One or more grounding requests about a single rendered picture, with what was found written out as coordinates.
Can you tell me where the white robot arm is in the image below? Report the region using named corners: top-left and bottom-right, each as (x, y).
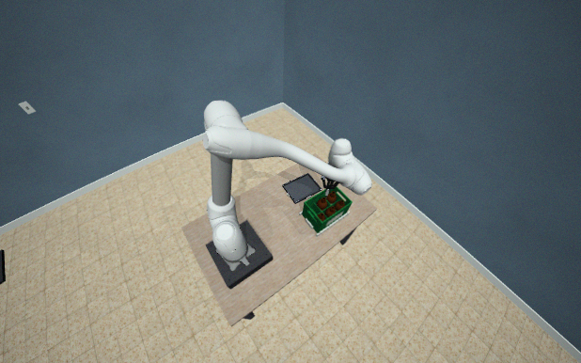
top-left (203, 101), bottom-right (372, 272)

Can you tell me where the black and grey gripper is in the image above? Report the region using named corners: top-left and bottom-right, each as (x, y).
top-left (321, 176), bottom-right (339, 196)

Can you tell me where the green divided crate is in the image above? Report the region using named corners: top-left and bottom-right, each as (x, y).
top-left (303, 187), bottom-right (353, 233)

